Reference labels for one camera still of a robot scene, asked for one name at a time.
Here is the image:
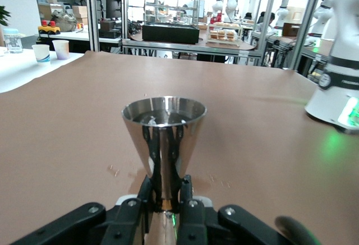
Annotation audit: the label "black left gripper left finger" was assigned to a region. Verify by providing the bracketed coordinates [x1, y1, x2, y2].
[11, 174, 155, 245]

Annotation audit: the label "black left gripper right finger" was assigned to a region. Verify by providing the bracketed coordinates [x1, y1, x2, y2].
[178, 174, 284, 245]

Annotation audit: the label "steel double jigger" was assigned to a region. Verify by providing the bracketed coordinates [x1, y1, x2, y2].
[121, 95, 208, 245]

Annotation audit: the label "paper cup blue print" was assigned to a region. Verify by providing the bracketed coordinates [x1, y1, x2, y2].
[31, 44, 51, 65]

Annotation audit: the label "paper cup purple print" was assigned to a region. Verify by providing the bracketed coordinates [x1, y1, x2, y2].
[52, 39, 70, 61]

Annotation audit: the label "brown table mat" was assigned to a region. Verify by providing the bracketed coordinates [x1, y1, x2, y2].
[0, 50, 359, 245]

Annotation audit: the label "white tablecloth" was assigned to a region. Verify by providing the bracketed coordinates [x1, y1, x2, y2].
[0, 45, 85, 94]

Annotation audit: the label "bread display rack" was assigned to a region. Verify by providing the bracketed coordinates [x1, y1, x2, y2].
[206, 22, 243, 45]

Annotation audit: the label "clear plastic jar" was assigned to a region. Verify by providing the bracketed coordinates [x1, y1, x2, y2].
[3, 27, 24, 54]

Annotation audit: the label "yellow box red buttons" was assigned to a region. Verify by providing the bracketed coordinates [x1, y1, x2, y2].
[38, 20, 61, 35]

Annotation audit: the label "olive plush toy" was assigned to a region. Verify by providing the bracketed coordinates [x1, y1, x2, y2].
[50, 10, 78, 32]

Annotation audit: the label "cardboard box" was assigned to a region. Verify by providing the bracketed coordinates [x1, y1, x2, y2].
[72, 5, 89, 26]

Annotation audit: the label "glass display case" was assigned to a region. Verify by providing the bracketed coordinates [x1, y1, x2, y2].
[141, 0, 200, 45]

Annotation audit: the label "seated person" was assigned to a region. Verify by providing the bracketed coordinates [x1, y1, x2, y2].
[257, 11, 276, 34]

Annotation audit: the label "green plant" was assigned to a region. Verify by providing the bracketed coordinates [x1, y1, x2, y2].
[0, 5, 12, 27]

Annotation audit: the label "black left camera cable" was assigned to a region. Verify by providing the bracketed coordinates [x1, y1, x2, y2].
[274, 215, 322, 245]

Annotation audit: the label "aluminium frame post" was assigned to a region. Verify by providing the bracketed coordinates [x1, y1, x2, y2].
[288, 0, 328, 71]
[84, 0, 100, 52]
[254, 0, 279, 66]
[120, 0, 129, 41]

